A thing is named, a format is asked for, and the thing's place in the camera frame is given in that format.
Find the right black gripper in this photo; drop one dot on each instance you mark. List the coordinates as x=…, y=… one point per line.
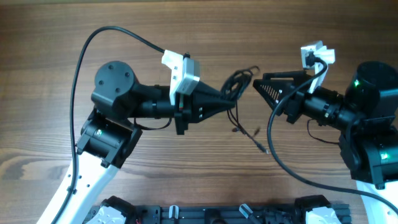
x=282, y=86

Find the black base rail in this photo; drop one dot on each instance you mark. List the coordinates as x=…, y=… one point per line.
x=309, y=209

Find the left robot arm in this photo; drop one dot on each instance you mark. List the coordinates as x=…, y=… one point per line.
x=108, y=137

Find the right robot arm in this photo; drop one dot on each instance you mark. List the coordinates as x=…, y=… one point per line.
x=364, y=115

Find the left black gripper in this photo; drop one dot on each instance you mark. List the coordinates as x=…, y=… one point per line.
x=188, y=111

